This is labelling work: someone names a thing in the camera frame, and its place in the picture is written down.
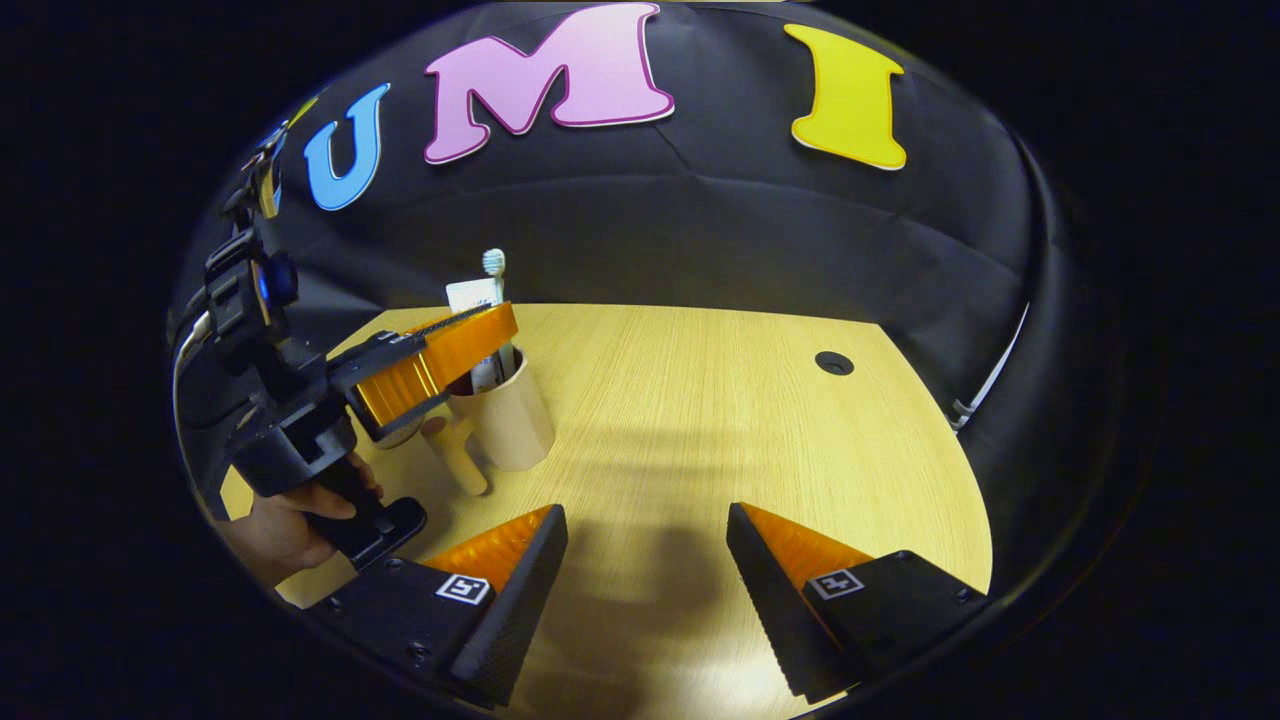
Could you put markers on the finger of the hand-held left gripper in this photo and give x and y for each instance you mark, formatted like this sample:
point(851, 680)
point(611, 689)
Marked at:
point(450, 350)

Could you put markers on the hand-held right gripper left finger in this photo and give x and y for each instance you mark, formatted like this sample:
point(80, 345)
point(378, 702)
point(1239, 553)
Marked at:
point(520, 600)

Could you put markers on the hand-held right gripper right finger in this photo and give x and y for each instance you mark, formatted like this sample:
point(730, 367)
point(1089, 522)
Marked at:
point(770, 600)

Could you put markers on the white toothpaste tube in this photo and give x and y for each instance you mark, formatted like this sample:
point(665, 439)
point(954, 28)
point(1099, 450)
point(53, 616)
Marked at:
point(470, 297)

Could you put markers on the beige cup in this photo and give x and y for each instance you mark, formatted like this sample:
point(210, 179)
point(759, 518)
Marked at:
point(515, 420)

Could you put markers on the pale green toothbrush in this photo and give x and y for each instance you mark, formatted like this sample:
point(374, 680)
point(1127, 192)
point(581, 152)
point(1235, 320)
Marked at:
point(494, 262)

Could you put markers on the wooden desktop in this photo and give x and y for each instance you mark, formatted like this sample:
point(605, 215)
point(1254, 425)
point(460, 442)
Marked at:
point(700, 420)

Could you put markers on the black backdrop cloth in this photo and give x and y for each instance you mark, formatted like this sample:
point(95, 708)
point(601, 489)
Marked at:
point(700, 230)

